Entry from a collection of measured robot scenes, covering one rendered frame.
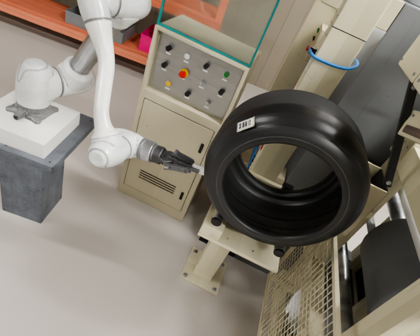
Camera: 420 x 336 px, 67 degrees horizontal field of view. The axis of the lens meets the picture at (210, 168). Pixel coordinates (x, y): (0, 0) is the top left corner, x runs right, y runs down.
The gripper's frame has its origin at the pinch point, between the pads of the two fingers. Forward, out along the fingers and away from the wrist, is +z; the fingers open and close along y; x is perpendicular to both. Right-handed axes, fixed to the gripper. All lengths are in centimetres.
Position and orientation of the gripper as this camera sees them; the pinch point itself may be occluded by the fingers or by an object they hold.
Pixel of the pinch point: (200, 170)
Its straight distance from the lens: 128.3
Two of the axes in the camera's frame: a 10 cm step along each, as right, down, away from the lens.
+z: 9.3, 3.4, -1.2
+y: 2.9, -5.3, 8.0
